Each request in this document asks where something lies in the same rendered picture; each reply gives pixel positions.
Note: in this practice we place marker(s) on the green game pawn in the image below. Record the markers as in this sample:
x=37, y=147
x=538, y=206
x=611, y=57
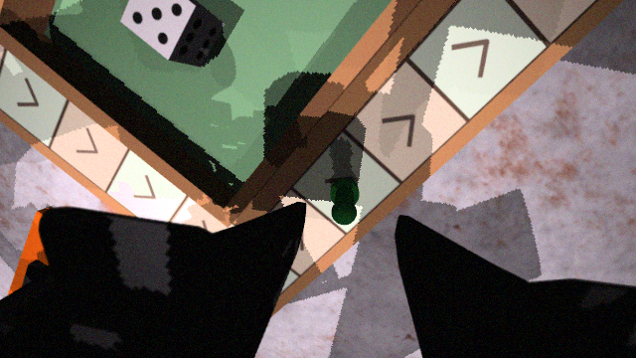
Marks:
x=344, y=194

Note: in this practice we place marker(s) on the grey die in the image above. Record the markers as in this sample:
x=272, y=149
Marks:
x=183, y=31

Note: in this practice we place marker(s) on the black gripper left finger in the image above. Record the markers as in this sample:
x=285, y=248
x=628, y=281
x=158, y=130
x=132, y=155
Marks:
x=226, y=283

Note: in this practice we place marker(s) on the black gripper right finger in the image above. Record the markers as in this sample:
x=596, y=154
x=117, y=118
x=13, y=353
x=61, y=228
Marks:
x=462, y=306

